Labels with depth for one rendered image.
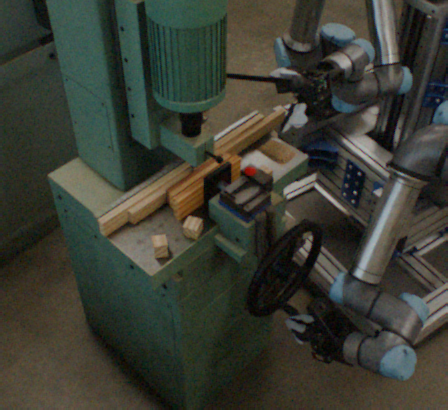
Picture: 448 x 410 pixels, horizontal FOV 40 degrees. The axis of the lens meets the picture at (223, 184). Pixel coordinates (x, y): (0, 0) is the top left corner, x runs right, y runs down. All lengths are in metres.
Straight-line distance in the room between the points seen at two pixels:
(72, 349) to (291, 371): 0.83
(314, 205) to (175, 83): 1.34
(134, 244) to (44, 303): 1.12
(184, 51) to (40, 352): 1.49
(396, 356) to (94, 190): 0.95
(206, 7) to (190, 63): 0.13
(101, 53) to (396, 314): 0.91
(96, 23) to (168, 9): 0.25
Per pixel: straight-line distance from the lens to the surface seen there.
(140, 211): 1.56
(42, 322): 2.55
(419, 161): 1.38
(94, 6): 1.45
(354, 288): 1.46
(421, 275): 2.43
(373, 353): 1.43
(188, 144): 1.53
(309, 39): 1.94
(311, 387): 2.34
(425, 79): 1.96
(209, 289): 1.72
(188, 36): 1.30
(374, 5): 1.76
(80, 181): 1.86
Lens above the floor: 2.06
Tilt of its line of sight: 44 degrees down
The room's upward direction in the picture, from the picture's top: 1 degrees clockwise
